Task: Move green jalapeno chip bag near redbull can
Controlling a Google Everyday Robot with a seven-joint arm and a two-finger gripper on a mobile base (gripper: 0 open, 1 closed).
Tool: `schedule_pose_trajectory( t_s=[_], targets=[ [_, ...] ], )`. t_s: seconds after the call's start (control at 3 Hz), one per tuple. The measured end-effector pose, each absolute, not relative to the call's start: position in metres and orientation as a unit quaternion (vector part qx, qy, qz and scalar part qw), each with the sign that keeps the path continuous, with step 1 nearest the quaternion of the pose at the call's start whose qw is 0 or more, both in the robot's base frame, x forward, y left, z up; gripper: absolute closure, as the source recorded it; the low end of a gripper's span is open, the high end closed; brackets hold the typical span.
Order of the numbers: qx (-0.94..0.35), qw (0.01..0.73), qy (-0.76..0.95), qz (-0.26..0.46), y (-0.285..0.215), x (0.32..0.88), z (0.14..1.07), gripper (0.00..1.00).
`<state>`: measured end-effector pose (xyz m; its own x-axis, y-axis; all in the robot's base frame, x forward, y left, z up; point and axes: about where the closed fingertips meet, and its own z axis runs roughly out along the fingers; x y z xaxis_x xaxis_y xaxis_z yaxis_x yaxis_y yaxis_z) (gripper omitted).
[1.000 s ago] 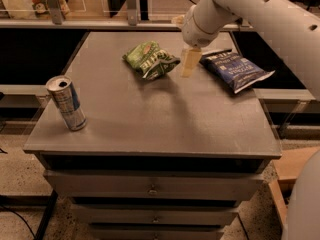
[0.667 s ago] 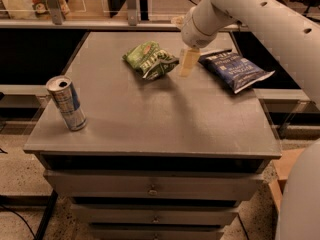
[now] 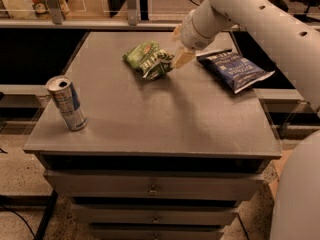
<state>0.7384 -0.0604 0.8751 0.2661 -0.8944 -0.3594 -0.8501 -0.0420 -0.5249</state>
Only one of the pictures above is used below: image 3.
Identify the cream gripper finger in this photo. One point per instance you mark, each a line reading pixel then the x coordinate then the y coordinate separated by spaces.
pixel 175 35
pixel 182 56

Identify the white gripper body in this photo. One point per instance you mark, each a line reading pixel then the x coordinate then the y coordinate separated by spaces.
pixel 190 33

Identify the green jalapeno chip bag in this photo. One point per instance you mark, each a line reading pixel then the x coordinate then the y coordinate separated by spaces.
pixel 149 59

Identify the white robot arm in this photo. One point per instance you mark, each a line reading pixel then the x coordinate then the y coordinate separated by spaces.
pixel 295 48

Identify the blue vinegar chip bag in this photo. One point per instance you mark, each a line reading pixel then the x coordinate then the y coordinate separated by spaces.
pixel 237 72

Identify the silver blue redbull can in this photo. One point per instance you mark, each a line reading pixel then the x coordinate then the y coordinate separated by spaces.
pixel 65 97

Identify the printed bag on shelf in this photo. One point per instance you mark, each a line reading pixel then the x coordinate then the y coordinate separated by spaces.
pixel 24 9

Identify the grey drawer cabinet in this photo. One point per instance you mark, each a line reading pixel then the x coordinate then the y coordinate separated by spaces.
pixel 170 159

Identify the metal railing with posts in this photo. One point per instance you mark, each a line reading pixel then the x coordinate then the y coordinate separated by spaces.
pixel 108 15

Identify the cardboard box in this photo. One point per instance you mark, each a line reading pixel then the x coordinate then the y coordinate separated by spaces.
pixel 278 166

